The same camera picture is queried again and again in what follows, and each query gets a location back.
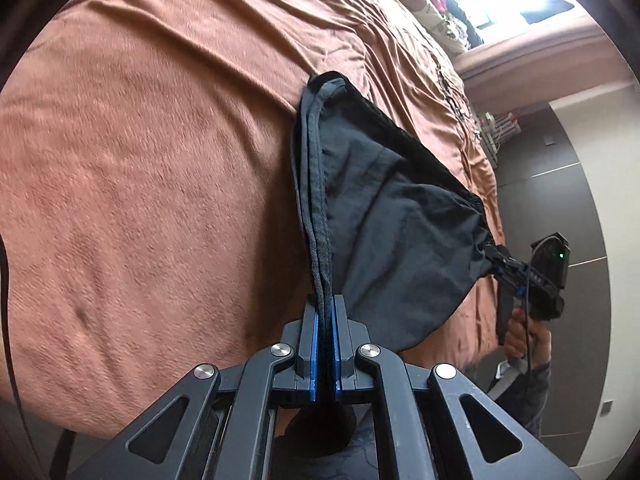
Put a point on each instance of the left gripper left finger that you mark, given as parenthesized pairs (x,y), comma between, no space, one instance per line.
(298,382)

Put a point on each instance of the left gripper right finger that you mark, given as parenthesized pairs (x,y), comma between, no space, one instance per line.
(349,383)

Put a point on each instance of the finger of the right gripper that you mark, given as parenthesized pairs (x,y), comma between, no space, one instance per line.
(500,259)

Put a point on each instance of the black pants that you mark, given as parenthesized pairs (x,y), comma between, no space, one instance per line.
(387,226)

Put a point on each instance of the right forearm dark sleeve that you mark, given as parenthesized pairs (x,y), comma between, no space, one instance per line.
(522,396)

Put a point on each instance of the person's right hand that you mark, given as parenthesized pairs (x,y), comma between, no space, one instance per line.
(528,340)

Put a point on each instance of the brown bed blanket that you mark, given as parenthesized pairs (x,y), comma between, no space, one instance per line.
(147,201)

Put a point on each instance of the pink bed headboard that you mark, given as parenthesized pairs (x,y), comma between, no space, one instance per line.
(550,60)

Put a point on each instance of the floral pillow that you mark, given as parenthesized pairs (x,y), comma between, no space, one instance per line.
(425,0)

